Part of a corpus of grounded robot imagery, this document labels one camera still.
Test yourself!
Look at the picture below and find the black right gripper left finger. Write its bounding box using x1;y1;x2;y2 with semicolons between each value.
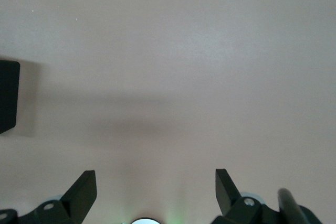
0;170;97;224

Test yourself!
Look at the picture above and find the black plastic box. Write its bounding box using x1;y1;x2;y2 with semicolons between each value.
0;60;20;135

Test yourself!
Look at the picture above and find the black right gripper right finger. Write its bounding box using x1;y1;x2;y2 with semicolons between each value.
211;168;322;224

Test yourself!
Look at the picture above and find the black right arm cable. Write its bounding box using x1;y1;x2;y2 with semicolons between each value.
277;188;307;224

